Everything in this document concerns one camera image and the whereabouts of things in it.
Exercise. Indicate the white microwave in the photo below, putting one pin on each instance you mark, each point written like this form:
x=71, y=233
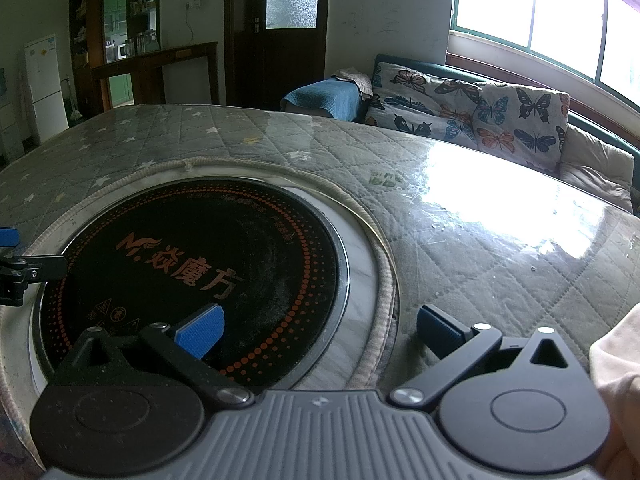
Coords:
x=123, y=51

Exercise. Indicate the black round induction cooktop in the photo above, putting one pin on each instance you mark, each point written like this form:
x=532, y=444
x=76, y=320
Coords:
x=200, y=240

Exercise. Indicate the dark wooden glass door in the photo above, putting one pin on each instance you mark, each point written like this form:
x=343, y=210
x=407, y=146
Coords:
x=280, y=60

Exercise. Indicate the teal sofa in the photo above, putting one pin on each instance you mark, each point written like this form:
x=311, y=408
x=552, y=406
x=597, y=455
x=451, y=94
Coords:
x=590, y=127

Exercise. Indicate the beige towel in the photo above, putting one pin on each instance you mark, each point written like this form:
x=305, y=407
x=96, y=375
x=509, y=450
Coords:
x=355, y=80

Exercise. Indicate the green framed window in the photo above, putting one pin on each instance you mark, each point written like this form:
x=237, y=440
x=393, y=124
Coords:
x=550, y=10

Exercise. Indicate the wooden shelf cabinet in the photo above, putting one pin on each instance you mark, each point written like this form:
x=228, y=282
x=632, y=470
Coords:
x=85, y=35

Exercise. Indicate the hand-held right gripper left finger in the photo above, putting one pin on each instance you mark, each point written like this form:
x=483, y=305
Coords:
x=202, y=330

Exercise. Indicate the cream fleece garment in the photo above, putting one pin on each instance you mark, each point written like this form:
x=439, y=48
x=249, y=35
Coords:
x=620, y=385

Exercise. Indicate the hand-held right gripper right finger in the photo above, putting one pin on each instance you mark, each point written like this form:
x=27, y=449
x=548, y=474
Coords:
x=437, y=332

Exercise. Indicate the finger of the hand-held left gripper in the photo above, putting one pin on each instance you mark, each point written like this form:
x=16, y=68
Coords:
x=9, y=237
x=30, y=270

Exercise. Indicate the white refrigerator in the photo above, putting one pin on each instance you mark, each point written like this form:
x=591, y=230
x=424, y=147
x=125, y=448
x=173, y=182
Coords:
x=46, y=90

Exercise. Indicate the mop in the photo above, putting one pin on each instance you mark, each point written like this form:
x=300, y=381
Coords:
x=72, y=105

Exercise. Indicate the beige pillow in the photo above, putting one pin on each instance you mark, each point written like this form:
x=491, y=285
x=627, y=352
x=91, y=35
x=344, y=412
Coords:
x=595, y=165

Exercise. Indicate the blue quilted armrest cover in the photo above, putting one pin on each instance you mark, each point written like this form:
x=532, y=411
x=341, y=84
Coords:
x=320, y=97

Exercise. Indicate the long butterfly print cushion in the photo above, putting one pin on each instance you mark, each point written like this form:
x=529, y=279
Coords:
x=420, y=95

